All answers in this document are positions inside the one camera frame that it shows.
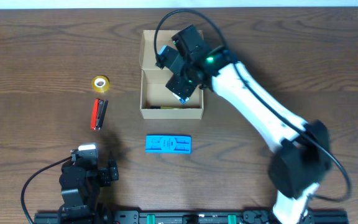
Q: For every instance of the open cardboard box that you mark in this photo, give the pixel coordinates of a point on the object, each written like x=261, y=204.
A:
x=155, y=93

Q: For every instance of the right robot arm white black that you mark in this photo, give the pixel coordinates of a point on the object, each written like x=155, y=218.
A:
x=298, y=164

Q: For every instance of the red black stapler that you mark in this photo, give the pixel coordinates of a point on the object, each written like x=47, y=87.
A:
x=98, y=114

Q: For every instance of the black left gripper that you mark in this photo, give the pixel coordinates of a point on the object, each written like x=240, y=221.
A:
x=110, y=173

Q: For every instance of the blue whiteboard duster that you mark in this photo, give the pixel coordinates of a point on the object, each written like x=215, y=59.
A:
x=167, y=144

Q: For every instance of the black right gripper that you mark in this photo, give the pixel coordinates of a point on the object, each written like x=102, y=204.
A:
x=176, y=86

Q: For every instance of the yellow tape roll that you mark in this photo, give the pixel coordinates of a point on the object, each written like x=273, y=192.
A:
x=100, y=84

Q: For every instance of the small blue white box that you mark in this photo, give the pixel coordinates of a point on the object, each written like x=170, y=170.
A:
x=181, y=100

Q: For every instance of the black mounting rail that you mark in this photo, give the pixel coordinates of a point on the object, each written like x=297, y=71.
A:
x=135, y=217

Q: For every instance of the yellow blue highlighter marker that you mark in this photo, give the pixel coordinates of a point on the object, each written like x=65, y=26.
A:
x=164, y=108

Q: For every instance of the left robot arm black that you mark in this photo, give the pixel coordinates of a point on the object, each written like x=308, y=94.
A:
x=81, y=181

